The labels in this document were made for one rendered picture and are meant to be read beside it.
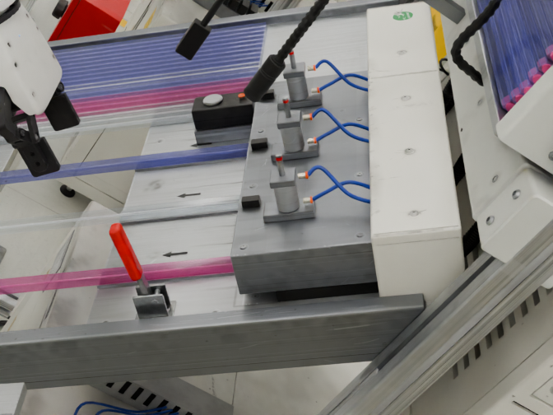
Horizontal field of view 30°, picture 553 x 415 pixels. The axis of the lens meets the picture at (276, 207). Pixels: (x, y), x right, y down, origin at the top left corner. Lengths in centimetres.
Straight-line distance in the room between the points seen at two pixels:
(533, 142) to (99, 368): 47
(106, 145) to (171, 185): 142
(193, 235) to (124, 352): 17
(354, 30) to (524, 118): 69
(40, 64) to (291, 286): 35
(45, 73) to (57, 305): 55
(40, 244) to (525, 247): 188
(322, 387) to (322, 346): 81
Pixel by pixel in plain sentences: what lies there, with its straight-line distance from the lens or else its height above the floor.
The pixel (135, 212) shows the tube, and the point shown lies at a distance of 116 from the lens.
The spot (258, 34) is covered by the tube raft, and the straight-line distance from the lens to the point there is 149.
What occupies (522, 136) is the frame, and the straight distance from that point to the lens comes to 83.
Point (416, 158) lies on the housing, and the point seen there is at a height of 127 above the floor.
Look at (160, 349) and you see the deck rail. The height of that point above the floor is 102.
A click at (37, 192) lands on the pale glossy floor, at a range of 274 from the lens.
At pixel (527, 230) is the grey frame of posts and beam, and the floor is 135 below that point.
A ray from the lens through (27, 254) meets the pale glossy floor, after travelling 256.
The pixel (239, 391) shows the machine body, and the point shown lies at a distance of 165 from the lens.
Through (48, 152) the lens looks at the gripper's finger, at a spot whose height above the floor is 104.
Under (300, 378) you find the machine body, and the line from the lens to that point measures 176.
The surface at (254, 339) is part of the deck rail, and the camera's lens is 97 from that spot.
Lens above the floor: 167
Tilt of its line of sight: 30 degrees down
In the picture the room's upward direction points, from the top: 40 degrees clockwise
